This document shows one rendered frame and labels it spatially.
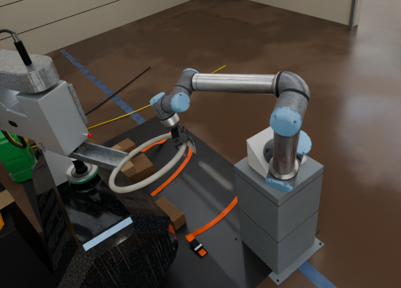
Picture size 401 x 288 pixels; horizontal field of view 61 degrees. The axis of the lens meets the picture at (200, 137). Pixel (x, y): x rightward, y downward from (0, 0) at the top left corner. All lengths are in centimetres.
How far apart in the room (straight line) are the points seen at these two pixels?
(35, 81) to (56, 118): 25
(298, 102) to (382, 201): 205
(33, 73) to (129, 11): 576
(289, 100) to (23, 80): 136
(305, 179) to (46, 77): 157
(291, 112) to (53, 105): 135
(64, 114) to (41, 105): 16
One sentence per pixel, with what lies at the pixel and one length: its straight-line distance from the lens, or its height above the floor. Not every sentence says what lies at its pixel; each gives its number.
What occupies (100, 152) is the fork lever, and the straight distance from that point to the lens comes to 225.
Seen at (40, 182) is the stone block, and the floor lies 70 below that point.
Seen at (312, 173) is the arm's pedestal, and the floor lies 85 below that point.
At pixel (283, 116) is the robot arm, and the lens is 129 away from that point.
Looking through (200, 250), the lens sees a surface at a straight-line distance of 283.
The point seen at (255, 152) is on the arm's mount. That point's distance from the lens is 207.
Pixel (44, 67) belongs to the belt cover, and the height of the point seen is 167.
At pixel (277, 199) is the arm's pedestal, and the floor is 84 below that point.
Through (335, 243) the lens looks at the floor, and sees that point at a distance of 291.
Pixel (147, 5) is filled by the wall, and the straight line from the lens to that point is 780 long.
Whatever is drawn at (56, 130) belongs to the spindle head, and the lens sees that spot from 215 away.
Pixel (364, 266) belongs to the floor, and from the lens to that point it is 285.
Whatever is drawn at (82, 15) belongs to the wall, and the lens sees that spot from 729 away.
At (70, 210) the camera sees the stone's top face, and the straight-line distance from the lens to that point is 235.
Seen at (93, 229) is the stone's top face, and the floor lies 80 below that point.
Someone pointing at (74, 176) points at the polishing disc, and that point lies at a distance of 248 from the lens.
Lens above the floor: 239
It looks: 39 degrees down
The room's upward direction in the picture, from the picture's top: 10 degrees counter-clockwise
